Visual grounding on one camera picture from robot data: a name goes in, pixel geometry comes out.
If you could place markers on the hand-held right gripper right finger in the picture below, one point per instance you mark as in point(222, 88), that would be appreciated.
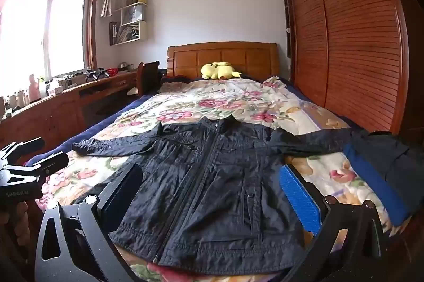
point(299, 196)

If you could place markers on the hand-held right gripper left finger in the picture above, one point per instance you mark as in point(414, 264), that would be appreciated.
point(122, 189)

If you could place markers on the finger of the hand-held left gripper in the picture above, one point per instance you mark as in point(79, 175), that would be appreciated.
point(23, 149)
point(43, 164)

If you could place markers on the black jacket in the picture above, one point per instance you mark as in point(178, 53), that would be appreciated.
point(205, 186)

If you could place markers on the person's left hand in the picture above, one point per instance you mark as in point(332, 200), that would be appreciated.
point(24, 222)

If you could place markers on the cluster of small bottles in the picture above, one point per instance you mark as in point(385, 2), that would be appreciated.
point(15, 101)

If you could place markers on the wooden desk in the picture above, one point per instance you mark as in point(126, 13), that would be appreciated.
point(59, 116)

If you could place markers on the pink bottle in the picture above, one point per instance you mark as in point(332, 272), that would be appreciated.
point(33, 90)

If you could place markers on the white box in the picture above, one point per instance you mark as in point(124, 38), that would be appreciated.
point(56, 90)

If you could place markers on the blue folded garment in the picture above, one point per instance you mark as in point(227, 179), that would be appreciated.
point(374, 182)

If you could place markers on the dark folded garment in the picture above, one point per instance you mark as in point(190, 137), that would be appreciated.
point(391, 156)

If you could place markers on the wooden chair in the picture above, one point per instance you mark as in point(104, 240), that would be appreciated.
point(147, 76)

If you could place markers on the red basket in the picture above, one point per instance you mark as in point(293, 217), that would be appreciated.
point(113, 71)

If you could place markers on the metal bowl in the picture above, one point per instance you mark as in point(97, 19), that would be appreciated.
point(124, 65)

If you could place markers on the wooden framed window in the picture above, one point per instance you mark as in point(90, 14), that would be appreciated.
point(66, 30)

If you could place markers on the floral blanket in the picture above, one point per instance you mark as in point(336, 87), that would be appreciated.
point(212, 96)

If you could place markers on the yellow plush toy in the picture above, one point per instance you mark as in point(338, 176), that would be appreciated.
point(218, 70)

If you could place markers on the wooden bed headboard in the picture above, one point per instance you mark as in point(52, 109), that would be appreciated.
point(232, 58)

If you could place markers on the wooden slatted wardrobe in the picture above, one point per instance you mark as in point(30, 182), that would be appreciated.
point(347, 37)

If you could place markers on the white paper bag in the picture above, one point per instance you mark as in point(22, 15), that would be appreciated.
point(132, 14)

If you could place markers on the white wall shelf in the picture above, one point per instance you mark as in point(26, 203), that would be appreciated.
point(140, 32)

